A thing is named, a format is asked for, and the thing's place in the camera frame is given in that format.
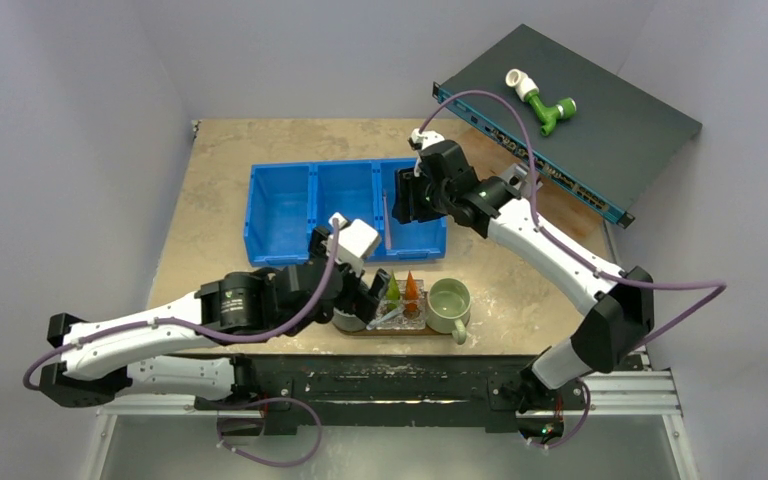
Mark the grey ceramic mug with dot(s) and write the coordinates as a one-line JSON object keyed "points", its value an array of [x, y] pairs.
{"points": [[347, 323]]}

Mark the brown oval wooden tray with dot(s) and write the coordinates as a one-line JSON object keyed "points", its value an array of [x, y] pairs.
{"points": [[391, 332]]}

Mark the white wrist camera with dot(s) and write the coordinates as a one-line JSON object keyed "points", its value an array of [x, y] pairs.
{"points": [[355, 241], [419, 140]]}

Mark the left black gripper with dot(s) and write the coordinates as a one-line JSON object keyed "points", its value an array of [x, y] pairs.
{"points": [[357, 301]]}

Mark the blue plastic bin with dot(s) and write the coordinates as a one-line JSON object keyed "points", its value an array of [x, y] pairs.
{"points": [[286, 201]]}

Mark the green white pipe fitting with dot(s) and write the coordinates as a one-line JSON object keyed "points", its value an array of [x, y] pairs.
{"points": [[548, 115]]}

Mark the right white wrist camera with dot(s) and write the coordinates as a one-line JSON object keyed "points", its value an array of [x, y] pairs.
{"points": [[419, 140]]}

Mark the small metal bracket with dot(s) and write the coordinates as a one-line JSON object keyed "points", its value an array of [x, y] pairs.
{"points": [[517, 175]]}

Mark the dark network switch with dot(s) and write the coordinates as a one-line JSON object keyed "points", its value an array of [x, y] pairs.
{"points": [[607, 155]]}

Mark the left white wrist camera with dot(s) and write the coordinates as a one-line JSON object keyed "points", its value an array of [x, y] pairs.
{"points": [[355, 241]]}

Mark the green toothpaste tube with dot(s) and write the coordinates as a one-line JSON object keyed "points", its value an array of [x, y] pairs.
{"points": [[393, 294]]}

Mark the orange toothpaste tube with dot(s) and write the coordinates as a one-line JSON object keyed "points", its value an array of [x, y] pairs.
{"points": [[411, 296]]}

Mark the black aluminium base frame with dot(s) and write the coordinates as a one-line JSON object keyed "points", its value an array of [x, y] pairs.
{"points": [[484, 391]]}

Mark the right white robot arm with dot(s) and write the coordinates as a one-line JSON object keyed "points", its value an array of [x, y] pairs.
{"points": [[617, 312]]}

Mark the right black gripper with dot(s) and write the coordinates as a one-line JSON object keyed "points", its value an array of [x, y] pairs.
{"points": [[412, 195]]}

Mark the pale green ceramic mug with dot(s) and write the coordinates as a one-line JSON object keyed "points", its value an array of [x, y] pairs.
{"points": [[449, 309]]}

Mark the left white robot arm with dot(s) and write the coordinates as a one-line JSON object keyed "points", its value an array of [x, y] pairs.
{"points": [[94, 363]]}

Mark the clear acrylic holder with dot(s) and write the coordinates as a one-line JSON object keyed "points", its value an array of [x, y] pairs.
{"points": [[404, 321]]}

